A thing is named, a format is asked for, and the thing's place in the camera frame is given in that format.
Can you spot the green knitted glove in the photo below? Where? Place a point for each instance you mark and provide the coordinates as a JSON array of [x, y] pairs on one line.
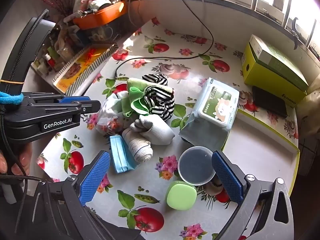
[[140, 83]]

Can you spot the floral tablecloth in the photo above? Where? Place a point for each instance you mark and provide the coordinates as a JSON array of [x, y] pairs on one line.
[[150, 180]]

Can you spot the white grey sock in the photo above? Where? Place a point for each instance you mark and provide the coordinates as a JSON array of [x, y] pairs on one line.
[[138, 147]]

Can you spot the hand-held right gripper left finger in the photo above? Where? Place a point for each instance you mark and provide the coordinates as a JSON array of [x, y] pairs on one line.
[[95, 177]]

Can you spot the green and white flat box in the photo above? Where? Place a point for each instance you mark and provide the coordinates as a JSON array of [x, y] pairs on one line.
[[277, 57]]

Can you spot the yellow printed box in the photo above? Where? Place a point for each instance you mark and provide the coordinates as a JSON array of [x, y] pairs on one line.
[[82, 65]]

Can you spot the black and white striped sock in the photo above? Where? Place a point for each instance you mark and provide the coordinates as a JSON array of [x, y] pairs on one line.
[[155, 79], [161, 102]]

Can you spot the clear round plastic lid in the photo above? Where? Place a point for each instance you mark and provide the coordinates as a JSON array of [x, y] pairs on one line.
[[196, 166]]

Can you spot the grey cloth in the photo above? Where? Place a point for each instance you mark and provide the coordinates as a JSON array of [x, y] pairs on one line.
[[202, 135]]

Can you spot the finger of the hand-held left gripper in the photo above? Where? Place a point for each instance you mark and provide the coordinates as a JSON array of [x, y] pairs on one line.
[[72, 99], [90, 106]]

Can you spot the yellow-green shoebox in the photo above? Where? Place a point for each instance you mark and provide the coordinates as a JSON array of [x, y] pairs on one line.
[[265, 80]]

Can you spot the wet wipes pack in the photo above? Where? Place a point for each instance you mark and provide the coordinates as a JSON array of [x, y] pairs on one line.
[[217, 102]]

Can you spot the blue face mask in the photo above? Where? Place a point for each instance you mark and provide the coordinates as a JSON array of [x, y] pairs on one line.
[[120, 155]]

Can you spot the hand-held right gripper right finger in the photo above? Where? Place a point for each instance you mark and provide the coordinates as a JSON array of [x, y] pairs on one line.
[[227, 177]]

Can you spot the black phone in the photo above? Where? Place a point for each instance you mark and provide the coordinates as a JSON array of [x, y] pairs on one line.
[[270, 102]]

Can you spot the clear plastic packet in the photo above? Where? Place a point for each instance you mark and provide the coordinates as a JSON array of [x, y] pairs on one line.
[[110, 117]]

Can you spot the yellow-green rimmed box lid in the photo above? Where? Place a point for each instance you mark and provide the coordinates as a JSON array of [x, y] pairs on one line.
[[260, 150]]

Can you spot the orange plastic basin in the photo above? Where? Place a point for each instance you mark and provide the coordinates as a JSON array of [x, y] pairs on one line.
[[100, 15]]

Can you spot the light green rounded case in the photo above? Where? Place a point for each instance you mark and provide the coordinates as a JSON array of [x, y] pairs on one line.
[[181, 195]]

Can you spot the person's left hand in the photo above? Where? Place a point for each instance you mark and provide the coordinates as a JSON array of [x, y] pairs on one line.
[[25, 158]]

